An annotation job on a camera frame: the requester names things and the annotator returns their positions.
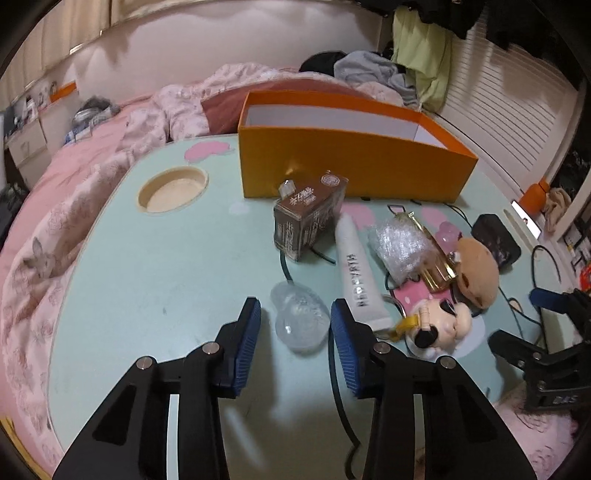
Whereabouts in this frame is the brown round plush keychain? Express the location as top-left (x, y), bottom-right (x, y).
top-left (453, 237), bottom-right (499, 310)

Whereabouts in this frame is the cartoon boy figurine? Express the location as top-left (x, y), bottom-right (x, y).
top-left (388, 299), bottom-right (472, 361)

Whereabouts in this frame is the black zip pouch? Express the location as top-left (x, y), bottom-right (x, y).
top-left (471, 214), bottom-right (522, 271)

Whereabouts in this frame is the amber perfume bottle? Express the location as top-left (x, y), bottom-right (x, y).
top-left (406, 212), bottom-right (457, 293)

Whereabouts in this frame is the clear crinkled plastic bag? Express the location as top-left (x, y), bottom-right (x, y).
top-left (368, 214), bottom-right (435, 286)

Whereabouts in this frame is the clear plastic shell case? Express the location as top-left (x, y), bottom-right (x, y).
top-left (270, 281), bottom-right (331, 354)

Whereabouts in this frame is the white cosmetic tube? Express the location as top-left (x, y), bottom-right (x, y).
top-left (335, 213), bottom-right (394, 332)

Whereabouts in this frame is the brown drink carton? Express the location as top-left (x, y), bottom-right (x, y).
top-left (273, 171), bottom-right (349, 261)

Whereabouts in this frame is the pink heart-shaped case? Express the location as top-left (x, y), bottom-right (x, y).
top-left (435, 221), bottom-right (462, 255)

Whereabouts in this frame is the smartphone with lit screen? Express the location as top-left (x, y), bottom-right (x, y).
top-left (511, 200), bottom-right (542, 240)

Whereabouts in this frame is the orange bottle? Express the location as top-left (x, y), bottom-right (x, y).
top-left (518, 178), bottom-right (550, 218)

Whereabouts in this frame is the orange cardboard box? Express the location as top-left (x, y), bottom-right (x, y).
top-left (238, 91), bottom-right (478, 203)

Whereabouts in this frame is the green hanging cloth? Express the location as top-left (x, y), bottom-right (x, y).
top-left (393, 6), bottom-right (453, 112)

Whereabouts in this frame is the white bedside cabinet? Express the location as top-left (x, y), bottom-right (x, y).
top-left (8, 113), bottom-right (55, 189)

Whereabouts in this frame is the grey clothes pile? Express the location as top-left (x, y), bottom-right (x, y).
top-left (334, 51), bottom-right (420, 110)

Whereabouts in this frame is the pink floral duvet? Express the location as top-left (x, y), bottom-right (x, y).
top-left (1, 62), bottom-right (402, 479)

